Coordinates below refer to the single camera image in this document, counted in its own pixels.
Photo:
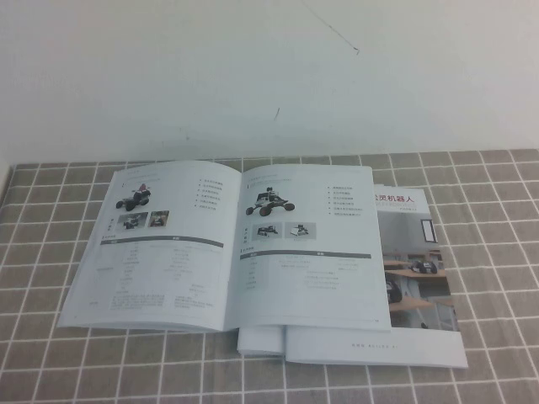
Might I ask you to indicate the robot brochure with photo cover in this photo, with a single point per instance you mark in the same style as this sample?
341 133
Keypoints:
421 273
259 341

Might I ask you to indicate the grey white checked tablecloth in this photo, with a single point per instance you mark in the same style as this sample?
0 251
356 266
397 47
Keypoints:
126 370

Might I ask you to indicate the white product catalogue book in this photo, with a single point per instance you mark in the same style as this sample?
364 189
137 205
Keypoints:
168 252

